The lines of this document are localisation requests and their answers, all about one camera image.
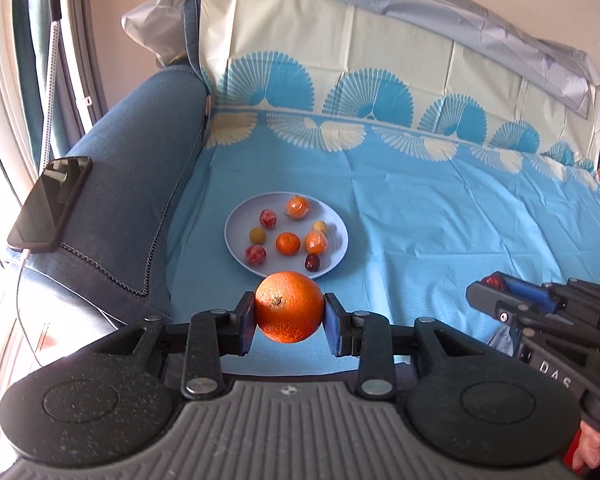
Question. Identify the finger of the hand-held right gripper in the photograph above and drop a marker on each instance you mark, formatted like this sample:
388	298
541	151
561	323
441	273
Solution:
527	294
487	302

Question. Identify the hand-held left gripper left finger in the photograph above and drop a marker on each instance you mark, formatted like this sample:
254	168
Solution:
249	327

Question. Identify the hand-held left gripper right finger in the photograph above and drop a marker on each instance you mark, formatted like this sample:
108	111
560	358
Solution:
331	330

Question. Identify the small red fruit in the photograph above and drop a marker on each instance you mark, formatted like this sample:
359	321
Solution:
492	281

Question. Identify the bare orange mandarin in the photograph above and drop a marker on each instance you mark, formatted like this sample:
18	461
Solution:
289	307
287	243

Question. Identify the dark red dried date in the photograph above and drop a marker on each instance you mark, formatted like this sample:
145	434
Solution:
312	262

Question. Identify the pink candy fruit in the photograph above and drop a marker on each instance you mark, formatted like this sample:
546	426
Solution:
267	218
255	255

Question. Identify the plastic orange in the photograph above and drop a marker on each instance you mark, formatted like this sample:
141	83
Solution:
316	241
298	207

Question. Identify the small yellow fruit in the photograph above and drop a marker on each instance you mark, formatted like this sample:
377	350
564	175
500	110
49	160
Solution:
256	234
320	226

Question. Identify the pale lavender plate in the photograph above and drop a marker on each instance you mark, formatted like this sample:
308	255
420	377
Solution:
240	225

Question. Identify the person's right hand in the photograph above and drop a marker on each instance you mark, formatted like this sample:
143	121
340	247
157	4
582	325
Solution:
597	452

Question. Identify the blue fan-print cloth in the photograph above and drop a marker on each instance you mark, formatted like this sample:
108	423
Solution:
430	210

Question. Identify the grey cover sheet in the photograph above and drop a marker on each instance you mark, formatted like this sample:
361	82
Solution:
560	65

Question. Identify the black smartphone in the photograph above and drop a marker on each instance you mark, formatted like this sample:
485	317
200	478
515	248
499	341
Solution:
50	200

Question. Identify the teal curtain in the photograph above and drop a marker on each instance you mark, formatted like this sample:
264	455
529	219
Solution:
32	70

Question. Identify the white window frame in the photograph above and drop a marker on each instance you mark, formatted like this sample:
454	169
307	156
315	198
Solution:
0	60

